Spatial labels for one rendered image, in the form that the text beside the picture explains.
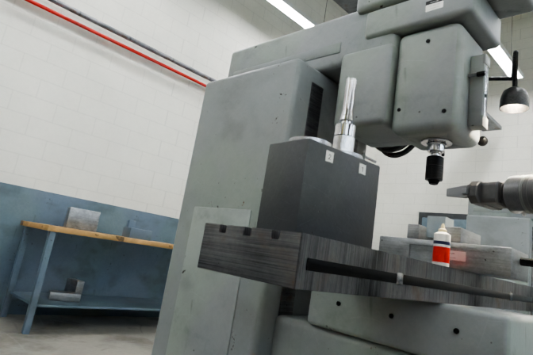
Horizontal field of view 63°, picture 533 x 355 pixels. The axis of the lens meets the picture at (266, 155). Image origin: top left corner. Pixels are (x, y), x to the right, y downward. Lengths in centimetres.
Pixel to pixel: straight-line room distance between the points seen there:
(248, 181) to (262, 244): 73
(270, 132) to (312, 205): 61
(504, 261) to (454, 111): 39
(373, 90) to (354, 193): 51
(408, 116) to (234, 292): 73
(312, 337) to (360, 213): 47
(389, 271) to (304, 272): 25
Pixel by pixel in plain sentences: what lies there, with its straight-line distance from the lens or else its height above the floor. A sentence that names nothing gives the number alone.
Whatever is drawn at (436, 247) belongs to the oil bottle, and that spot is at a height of 101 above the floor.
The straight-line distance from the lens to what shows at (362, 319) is 116.
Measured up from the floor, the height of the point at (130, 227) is 99.
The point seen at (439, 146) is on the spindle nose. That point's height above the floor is 129.
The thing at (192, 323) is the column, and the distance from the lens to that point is 152.
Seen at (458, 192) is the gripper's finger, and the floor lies 114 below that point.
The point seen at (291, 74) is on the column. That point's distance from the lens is 143.
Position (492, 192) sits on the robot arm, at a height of 114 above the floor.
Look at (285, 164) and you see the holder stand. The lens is 85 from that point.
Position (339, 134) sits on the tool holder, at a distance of 96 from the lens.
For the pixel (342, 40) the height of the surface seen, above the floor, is 166.
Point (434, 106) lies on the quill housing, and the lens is 126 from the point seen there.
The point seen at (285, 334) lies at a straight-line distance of 133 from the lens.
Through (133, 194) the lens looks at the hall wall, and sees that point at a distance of 536.
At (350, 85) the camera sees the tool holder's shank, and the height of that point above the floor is 132.
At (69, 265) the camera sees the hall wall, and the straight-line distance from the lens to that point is 512.
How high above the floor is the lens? 92
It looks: 13 degrees up
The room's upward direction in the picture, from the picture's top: 9 degrees clockwise
